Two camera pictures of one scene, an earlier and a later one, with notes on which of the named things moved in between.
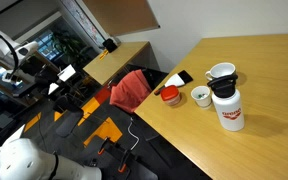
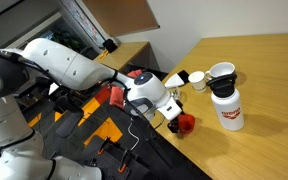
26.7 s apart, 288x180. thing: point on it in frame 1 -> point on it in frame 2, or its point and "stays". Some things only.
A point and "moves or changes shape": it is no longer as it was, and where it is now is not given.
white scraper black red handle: (178, 79) stays
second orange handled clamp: (123, 163) stays
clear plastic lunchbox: (172, 101) moves or changes shape
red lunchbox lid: (169, 92) -> (185, 123)
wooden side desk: (107, 64) stays
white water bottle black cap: (228, 103) stays
